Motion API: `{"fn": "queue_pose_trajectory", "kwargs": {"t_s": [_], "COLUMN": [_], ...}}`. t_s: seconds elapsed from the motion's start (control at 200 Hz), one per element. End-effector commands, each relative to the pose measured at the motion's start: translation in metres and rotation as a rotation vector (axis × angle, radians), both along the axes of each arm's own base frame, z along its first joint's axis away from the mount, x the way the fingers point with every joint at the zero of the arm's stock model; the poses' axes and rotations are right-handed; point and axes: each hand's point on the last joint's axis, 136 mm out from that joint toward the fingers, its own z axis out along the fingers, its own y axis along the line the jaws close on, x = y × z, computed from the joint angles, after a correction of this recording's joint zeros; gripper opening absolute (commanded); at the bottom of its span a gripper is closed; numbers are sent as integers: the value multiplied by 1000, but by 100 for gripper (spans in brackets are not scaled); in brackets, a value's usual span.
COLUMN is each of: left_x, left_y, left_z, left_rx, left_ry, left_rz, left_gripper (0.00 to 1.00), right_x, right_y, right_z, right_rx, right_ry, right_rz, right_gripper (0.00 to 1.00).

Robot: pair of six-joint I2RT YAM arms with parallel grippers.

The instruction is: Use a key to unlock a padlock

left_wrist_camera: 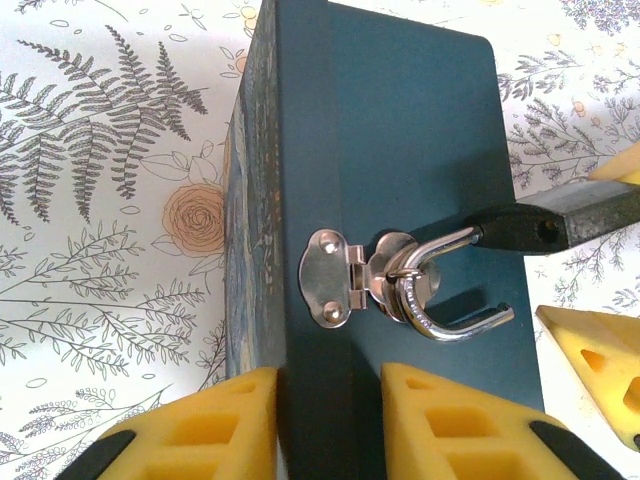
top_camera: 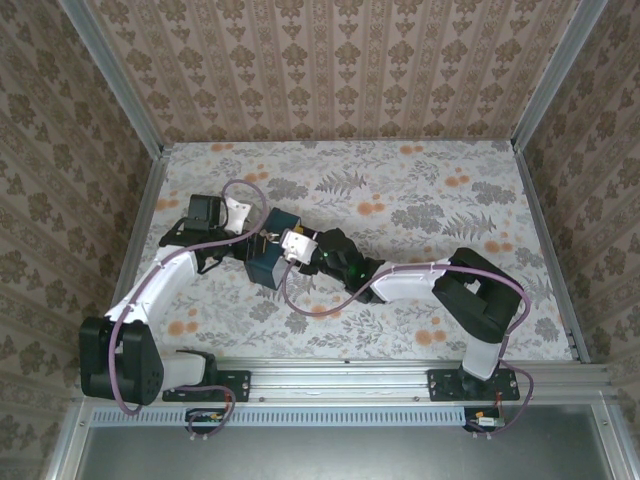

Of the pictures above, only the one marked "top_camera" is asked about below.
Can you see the aluminium lower frame profile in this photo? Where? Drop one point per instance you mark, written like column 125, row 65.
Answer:
column 65, row 440
column 622, row 440

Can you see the small electronics board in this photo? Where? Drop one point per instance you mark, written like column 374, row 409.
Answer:
column 487, row 422
column 207, row 417

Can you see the aluminium side frame rail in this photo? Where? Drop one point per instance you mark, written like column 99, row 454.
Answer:
column 152, row 190
column 538, row 210

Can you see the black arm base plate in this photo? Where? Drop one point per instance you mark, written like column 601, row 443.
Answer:
column 235, row 385
column 442, row 385

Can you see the grey metal sheet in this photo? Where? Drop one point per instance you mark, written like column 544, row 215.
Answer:
column 325, row 455

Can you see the aluminium cross rail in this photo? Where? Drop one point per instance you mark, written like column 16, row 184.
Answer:
column 340, row 382

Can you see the floral patterned table cover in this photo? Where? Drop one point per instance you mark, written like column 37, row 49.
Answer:
column 400, row 200

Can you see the aluminium upright frame post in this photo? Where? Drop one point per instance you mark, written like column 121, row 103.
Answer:
column 115, row 80
column 555, row 80

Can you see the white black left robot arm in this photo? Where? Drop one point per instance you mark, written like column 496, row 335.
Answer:
column 160, row 280

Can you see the blue starry print box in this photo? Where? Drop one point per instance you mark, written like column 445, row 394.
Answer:
column 265, row 270

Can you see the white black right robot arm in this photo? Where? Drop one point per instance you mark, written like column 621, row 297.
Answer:
column 410, row 282

